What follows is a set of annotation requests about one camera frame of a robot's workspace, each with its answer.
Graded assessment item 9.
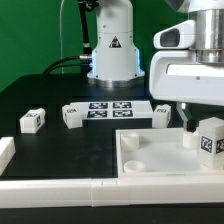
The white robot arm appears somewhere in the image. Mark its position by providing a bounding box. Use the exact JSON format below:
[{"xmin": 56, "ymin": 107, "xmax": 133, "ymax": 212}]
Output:
[{"xmin": 84, "ymin": 0, "xmax": 224, "ymax": 106}]

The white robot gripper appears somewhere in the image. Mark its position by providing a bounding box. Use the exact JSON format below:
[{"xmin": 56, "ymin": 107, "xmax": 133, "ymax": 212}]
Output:
[{"xmin": 149, "ymin": 20, "xmax": 224, "ymax": 133}]

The white front fence rail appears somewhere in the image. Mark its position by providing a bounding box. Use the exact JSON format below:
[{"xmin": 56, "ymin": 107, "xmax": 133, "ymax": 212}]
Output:
[{"xmin": 0, "ymin": 175, "xmax": 224, "ymax": 208}]

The grey thin cable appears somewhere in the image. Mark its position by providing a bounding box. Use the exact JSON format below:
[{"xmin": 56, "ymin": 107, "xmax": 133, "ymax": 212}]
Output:
[{"xmin": 59, "ymin": 0, "xmax": 67, "ymax": 75}]

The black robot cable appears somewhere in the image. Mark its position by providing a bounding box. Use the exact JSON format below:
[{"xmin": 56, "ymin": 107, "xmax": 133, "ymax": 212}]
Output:
[{"xmin": 42, "ymin": 55, "xmax": 93, "ymax": 75}]

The white square tabletop tray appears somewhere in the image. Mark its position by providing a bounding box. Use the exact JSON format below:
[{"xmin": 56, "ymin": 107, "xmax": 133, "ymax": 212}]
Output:
[{"xmin": 116, "ymin": 128, "xmax": 224, "ymax": 177}]

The white marker tag plate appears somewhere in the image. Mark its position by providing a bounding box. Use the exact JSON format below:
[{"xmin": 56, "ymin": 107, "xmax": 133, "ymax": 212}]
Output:
[{"xmin": 71, "ymin": 101, "xmax": 153, "ymax": 120}]

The white left fence piece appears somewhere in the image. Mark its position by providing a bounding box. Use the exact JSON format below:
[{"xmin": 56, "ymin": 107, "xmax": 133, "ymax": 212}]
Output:
[{"xmin": 0, "ymin": 137, "xmax": 16, "ymax": 176}]

